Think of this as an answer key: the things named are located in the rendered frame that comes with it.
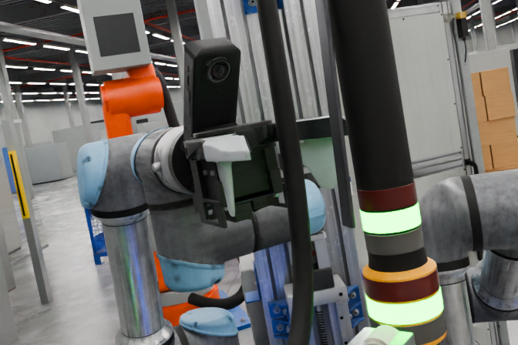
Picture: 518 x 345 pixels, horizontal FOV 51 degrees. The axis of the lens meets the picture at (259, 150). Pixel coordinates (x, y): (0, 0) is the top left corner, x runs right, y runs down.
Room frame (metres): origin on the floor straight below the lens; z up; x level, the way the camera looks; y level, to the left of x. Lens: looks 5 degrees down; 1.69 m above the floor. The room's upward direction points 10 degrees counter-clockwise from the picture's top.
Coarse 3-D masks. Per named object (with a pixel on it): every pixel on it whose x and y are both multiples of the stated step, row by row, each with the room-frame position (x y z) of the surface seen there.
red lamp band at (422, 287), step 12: (432, 276) 0.30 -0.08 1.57; (372, 288) 0.30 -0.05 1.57; (384, 288) 0.30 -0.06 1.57; (396, 288) 0.29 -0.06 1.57; (408, 288) 0.29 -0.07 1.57; (420, 288) 0.29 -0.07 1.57; (432, 288) 0.29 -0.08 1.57; (384, 300) 0.30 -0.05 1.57; (396, 300) 0.29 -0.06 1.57; (408, 300) 0.29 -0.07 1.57
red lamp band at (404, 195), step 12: (360, 192) 0.31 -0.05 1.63; (372, 192) 0.30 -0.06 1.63; (384, 192) 0.30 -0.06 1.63; (396, 192) 0.30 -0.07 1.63; (408, 192) 0.30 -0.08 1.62; (360, 204) 0.31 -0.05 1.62; (372, 204) 0.30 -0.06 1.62; (384, 204) 0.30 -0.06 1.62; (396, 204) 0.30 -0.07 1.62; (408, 204) 0.30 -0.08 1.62
